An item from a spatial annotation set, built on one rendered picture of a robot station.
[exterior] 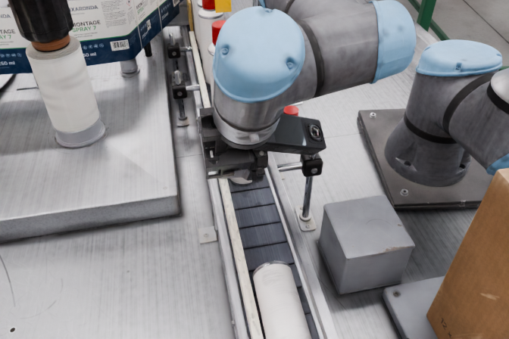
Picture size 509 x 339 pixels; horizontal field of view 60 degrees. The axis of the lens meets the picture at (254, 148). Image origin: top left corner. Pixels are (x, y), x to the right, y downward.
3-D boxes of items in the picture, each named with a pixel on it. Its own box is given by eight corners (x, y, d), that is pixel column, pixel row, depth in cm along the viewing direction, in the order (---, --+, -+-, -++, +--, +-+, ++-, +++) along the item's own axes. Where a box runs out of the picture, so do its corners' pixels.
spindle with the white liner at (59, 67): (59, 122, 87) (4, -33, 68) (106, 116, 88) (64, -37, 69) (53, 150, 80) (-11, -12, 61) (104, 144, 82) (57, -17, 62)
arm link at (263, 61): (330, 65, 36) (230, 91, 34) (303, 120, 46) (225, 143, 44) (295, -11, 38) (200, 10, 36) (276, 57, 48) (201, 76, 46)
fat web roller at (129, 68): (120, 67, 103) (102, -12, 91) (140, 66, 104) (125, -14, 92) (120, 78, 100) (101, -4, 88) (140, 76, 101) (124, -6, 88)
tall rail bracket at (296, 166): (270, 216, 75) (272, 142, 64) (310, 210, 76) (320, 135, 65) (274, 231, 73) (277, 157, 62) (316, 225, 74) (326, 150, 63)
